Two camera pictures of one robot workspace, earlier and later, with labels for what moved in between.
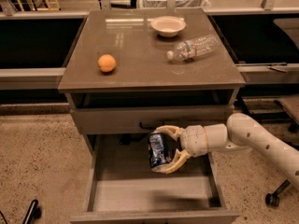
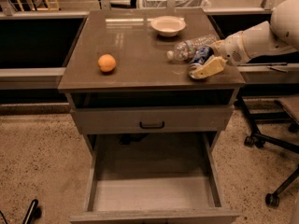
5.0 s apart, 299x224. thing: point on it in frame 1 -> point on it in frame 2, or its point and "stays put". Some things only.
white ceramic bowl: x=167 y=26 stays put
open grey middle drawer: x=123 y=189 stays put
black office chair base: x=272 y=199 stays put
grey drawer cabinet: x=130 y=72 stays put
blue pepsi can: x=157 y=145 -> x=201 y=54
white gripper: x=193 y=141 -> x=233 y=49
